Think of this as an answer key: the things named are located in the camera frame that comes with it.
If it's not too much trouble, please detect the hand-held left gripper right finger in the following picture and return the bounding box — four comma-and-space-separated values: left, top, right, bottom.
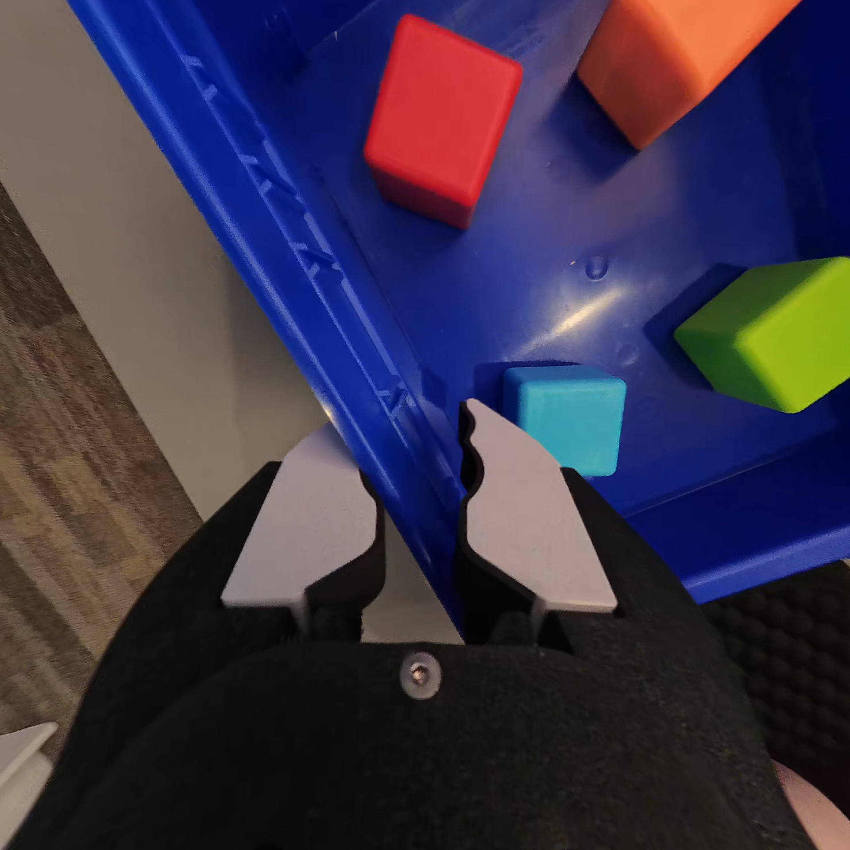
455, 398, 620, 641

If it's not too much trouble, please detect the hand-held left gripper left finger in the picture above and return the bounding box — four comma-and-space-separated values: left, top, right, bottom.
221, 425, 387, 638

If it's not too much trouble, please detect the teal magnetic cube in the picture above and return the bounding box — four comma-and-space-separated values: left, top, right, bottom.
501, 366, 628, 478

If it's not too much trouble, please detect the blue plastic bin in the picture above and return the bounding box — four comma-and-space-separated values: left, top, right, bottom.
67, 0, 850, 625

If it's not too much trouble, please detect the green magnetic cube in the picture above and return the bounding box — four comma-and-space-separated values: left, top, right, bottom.
674, 257, 850, 415

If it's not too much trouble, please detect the red magnetic cube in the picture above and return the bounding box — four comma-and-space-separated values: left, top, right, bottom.
363, 14, 525, 232

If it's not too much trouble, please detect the orange magnetic cube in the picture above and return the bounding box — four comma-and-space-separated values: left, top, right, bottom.
577, 0, 804, 151

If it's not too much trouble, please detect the black textured mat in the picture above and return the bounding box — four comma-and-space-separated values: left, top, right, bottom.
704, 561, 850, 824

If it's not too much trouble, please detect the person's maroon clothing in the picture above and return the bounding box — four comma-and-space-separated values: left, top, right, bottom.
777, 760, 850, 850

